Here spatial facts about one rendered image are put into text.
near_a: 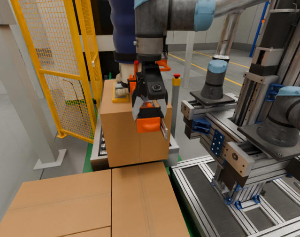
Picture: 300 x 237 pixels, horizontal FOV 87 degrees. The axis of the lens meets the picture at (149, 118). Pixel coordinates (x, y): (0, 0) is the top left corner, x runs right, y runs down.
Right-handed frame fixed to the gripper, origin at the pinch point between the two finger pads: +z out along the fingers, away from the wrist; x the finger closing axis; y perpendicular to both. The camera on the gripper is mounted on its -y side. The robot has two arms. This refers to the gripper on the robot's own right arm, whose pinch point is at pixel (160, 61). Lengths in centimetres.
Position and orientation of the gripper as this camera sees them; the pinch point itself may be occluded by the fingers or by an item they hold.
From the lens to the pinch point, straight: 141.9
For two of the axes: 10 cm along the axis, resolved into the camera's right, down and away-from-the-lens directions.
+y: 1.7, 5.1, -8.4
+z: 0.1, 8.5, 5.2
